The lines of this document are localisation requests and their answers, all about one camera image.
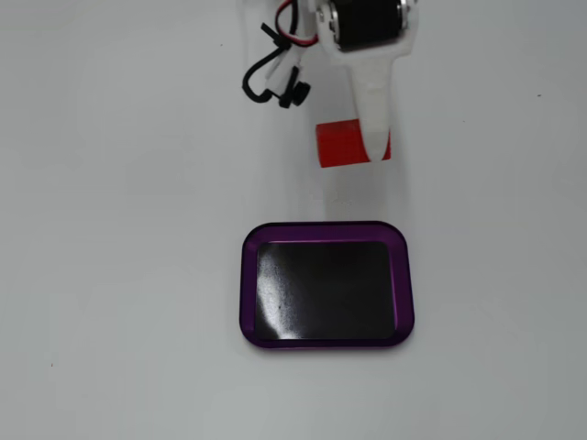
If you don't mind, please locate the white cable wrap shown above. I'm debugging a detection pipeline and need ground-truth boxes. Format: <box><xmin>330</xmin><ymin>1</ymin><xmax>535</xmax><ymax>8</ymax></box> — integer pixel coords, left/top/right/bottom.
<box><xmin>267</xmin><ymin>44</ymin><xmax>307</xmax><ymax>95</ymax></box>

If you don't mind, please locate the purple tray with black base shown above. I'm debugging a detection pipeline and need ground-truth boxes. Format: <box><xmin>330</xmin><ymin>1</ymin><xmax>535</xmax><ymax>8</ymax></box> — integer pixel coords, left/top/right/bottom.
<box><xmin>238</xmin><ymin>221</ymin><xmax>415</xmax><ymax>350</ymax></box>

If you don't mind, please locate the black cable with clip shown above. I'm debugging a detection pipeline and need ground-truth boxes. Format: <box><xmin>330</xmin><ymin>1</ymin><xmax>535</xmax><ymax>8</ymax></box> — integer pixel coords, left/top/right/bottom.
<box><xmin>241</xmin><ymin>21</ymin><xmax>313</xmax><ymax>110</ymax></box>

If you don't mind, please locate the red and white wire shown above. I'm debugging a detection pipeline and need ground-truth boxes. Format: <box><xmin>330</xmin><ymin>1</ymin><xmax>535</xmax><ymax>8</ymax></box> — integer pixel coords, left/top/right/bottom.
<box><xmin>274</xmin><ymin>0</ymin><xmax>320</xmax><ymax>48</ymax></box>

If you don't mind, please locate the black motor gripper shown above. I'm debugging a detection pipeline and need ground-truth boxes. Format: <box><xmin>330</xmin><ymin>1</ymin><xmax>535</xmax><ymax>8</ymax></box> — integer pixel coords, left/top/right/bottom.
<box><xmin>315</xmin><ymin>0</ymin><xmax>421</xmax><ymax>163</ymax></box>

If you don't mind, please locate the red textured cube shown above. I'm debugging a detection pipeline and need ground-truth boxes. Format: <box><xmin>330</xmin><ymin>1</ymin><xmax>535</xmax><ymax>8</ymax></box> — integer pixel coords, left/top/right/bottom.
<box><xmin>315</xmin><ymin>117</ymin><xmax>393</xmax><ymax>170</ymax></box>

